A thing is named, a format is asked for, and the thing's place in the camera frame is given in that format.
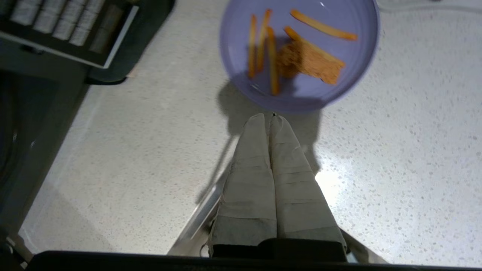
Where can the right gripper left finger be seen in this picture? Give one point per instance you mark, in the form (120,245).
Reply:
(248,188)

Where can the brown fried chicken piece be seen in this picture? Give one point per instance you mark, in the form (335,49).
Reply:
(320,69)

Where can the silver microwave oven body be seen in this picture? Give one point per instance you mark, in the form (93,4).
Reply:
(56,22)

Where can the long orange french fry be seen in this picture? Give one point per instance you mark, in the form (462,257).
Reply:
(324,27)

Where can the purple plate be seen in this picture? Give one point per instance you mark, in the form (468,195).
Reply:
(301,99)

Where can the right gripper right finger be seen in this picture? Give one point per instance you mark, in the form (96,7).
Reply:
(297,195)

